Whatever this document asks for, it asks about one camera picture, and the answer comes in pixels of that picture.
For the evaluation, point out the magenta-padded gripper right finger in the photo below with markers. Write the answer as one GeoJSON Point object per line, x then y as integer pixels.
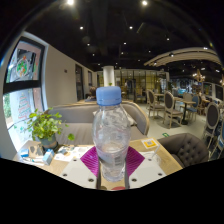
{"type": "Point", "coordinates": [145, 171]}

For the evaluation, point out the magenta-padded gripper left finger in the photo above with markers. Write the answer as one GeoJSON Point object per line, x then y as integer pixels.
{"type": "Point", "coordinates": [80, 171]}

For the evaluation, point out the clear blue-capped water bottle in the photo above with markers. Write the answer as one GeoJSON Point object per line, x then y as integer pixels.
{"type": "Point", "coordinates": [111, 133]}

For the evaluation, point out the yellow table card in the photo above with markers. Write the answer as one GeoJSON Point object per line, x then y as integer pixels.
{"type": "Point", "coordinates": [149, 143]}

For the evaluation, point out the small blue box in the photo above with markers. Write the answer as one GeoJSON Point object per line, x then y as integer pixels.
{"type": "Point", "coordinates": [48, 156]}

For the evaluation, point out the dark grey tufted armchair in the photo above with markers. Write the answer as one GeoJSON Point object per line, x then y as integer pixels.
{"type": "Point", "coordinates": [186, 148]}

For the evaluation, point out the grey curved sofa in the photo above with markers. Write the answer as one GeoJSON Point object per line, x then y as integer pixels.
{"type": "Point", "coordinates": [78, 120]}

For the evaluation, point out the grey chevron pillow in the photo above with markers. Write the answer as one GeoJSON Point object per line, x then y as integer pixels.
{"type": "Point", "coordinates": [132, 120]}

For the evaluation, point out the green potted plant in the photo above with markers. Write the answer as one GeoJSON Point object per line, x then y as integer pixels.
{"type": "Point", "coordinates": [43, 125]}

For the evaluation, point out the group of upholstered dining chairs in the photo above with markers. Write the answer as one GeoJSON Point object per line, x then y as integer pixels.
{"type": "Point", "coordinates": [171, 106]}

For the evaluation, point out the person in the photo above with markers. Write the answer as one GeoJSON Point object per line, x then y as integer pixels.
{"type": "Point", "coordinates": [91, 95]}

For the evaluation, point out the group of ceiling spotlights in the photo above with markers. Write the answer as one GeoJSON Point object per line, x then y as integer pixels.
{"type": "Point", "coordinates": [70, 2]}

